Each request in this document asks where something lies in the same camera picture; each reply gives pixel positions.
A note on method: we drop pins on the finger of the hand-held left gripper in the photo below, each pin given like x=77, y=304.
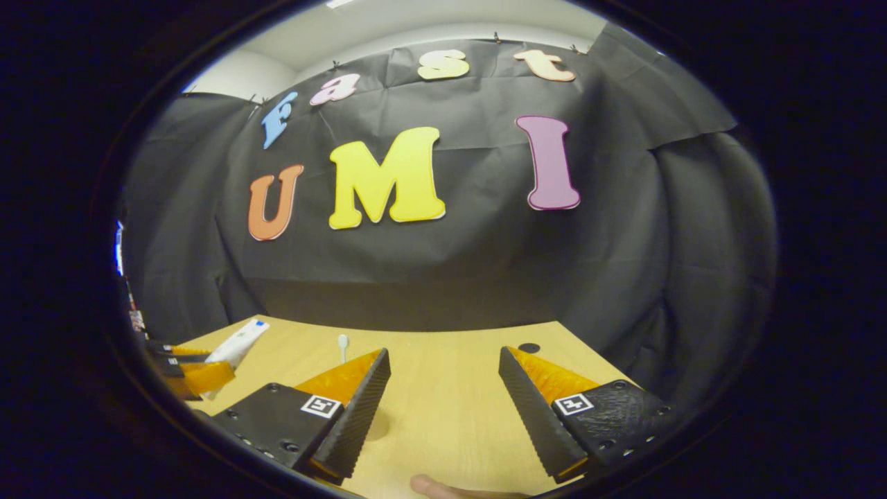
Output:
x=173, y=350
x=204, y=378

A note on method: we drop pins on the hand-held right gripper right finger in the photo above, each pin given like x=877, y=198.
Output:
x=533, y=416

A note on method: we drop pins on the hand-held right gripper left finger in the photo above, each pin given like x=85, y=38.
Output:
x=357, y=416

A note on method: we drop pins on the white toothpaste tube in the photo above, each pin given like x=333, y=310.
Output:
x=239, y=343

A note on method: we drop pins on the pale green toothbrush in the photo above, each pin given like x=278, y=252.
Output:
x=343, y=343

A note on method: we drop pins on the wooden desktop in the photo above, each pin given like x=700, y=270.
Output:
x=443, y=402

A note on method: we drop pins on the computer monitor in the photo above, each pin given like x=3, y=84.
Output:
x=118, y=246

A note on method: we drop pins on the black backdrop cloth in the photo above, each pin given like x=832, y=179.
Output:
x=450, y=277

